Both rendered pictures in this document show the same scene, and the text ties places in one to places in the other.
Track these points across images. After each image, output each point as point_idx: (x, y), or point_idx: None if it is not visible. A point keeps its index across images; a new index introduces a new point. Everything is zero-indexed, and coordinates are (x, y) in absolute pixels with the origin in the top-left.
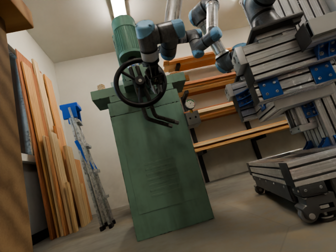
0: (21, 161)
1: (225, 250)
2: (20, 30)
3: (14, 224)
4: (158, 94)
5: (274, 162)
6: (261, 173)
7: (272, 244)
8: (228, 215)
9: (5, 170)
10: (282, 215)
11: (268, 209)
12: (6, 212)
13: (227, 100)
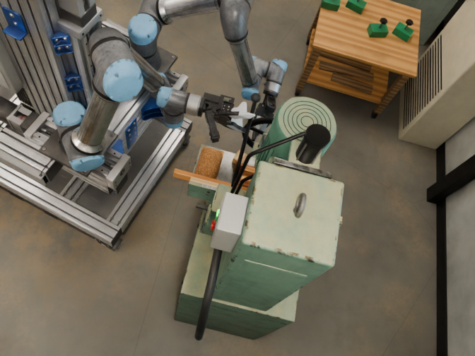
0: (307, 63)
1: None
2: (314, 48)
3: (305, 66)
4: (254, 142)
5: (175, 143)
6: (150, 188)
7: (215, 143)
8: (189, 214)
9: (307, 61)
10: (176, 168)
11: (166, 188)
12: (306, 63)
13: (116, 186)
